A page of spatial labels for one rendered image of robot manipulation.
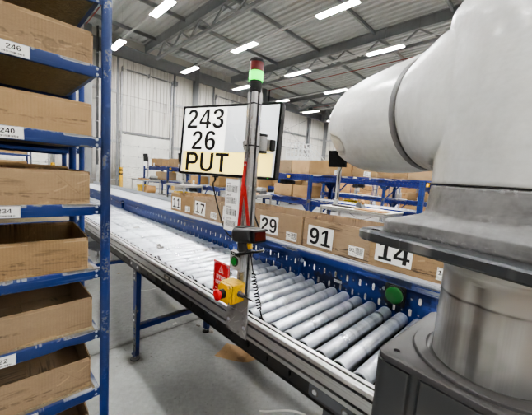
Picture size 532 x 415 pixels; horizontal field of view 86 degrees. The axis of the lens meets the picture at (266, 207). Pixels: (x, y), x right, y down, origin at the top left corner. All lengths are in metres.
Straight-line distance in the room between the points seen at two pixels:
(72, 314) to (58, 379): 0.20
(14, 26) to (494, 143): 1.02
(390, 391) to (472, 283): 0.15
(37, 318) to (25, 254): 0.20
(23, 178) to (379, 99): 0.89
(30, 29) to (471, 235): 1.03
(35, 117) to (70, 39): 0.24
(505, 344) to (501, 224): 0.12
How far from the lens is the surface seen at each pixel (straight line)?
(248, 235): 0.93
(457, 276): 0.36
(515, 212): 0.31
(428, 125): 0.36
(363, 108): 0.45
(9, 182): 1.00
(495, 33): 0.35
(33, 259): 1.03
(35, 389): 1.20
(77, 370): 1.21
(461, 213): 0.32
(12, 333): 1.11
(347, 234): 1.47
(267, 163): 1.13
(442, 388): 0.37
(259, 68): 1.08
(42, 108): 1.01
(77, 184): 1.02
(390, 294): 1.34
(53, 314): 1.11
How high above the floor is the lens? 1.26
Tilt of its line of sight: 6 degrees down
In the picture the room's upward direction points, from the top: 4 degrees clockwise
